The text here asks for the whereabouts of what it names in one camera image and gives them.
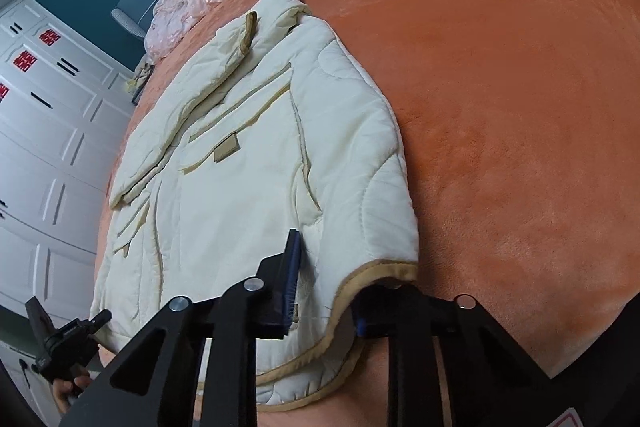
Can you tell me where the person's left hand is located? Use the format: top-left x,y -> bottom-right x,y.
52,373 -> 92,414

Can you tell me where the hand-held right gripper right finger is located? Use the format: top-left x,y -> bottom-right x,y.
351,283 -> 591,427

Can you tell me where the white wardrobe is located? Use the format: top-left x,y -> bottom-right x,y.
0,0 -> 136,408

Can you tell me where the cream quilted jacket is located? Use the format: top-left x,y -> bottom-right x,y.
90,0 -> 420,408

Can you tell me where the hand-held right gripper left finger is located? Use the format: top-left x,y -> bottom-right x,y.
59,229 -> 302,427

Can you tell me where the orange plush blanket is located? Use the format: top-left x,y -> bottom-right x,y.
90,0 -> 640,427

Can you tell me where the dark nightstand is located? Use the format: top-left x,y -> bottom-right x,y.
129,61 -> 152,106

